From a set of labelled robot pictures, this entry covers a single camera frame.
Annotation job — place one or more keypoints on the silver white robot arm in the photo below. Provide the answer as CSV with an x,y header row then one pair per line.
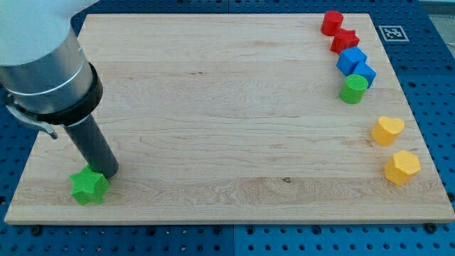
x,y
47,78

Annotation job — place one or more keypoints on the light wooden board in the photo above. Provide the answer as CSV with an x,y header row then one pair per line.
x,y
219,118

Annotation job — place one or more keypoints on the green cylinder block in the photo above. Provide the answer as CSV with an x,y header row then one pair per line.
x,y
353,89

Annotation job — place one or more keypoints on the large blue cube block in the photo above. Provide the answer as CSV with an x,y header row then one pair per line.
x,y
349,58

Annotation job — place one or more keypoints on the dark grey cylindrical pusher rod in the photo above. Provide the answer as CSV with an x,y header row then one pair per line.
x,y
89,140

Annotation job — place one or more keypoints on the small blue cube block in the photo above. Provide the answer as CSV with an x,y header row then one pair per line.
x,y
366,71

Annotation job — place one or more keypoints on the red star block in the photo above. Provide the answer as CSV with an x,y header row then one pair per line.
x,y
344,39

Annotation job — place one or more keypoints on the red cylinder block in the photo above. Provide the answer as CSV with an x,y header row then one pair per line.
x,y
332,22

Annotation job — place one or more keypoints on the green star block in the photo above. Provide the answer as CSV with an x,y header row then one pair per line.
x,y
88,186

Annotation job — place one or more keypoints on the yellow heart block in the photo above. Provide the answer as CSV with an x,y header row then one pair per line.
x,y
386,130

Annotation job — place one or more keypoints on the yellow hexagon block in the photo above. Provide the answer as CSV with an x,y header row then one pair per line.
x,y
402,167

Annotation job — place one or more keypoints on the white fiducial marker tag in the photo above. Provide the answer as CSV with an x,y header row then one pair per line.
x,y
393,33

